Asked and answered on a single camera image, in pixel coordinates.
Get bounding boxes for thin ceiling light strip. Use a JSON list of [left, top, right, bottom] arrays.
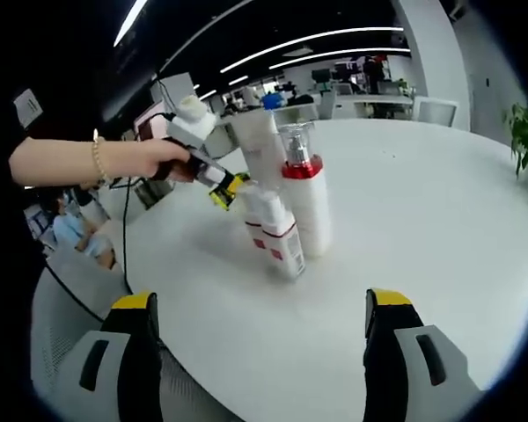
[[268, 47, 411, 70], [219, 25, 405, 75]]

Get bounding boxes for large white red-collar skincare bottle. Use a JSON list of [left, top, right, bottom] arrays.
[[278, 121, 334, 259]]

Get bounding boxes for white office counter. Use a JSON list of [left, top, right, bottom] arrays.
[[219, 94, 335, 128]]

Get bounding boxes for white office chair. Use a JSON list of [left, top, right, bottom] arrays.
[[411, 95, 460, 127]]

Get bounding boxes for blue bin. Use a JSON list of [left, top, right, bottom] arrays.
[[261, 91, 288, 109]]

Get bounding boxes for grey mesh chair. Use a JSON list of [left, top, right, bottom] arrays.
[[29, 248, 238, 422]]

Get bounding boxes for gold bead bracelet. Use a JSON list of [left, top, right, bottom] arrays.
[[91, 129, 111, 186]]

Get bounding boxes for pink screen monitor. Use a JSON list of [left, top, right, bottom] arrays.
[[133, 103, 168, 142]]

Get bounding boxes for white skincare tube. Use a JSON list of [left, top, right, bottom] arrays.
[[231, 108, 288, 190]]

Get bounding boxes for white ceiling unit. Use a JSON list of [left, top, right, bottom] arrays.
[[12, 87, 45, 129]]

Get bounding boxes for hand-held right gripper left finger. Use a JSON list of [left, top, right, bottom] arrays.
[[48, 289, 164, 422]]

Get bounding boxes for white office desk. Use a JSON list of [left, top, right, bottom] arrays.
[[334, 94, 414, 120]]

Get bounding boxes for potted green plant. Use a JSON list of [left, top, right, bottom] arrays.
[[503, 103, 528, 178]]

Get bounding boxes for person's left hand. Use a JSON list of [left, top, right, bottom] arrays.
[[144, 138, 193, 182]]

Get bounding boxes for black cable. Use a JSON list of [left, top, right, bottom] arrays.
[[108, 175, 159, 291], [46, 263, 106, 322]]

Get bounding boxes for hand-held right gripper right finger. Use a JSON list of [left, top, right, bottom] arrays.
[[363, 287, 483, 422]]

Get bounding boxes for wide ceiling light strip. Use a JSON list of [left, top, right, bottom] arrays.
[[113, 0, 150, 47]]

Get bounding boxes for small white skincare bottle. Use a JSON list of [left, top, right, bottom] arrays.
[[241, 184, 285, 265], [255, 193, 308, 281]]

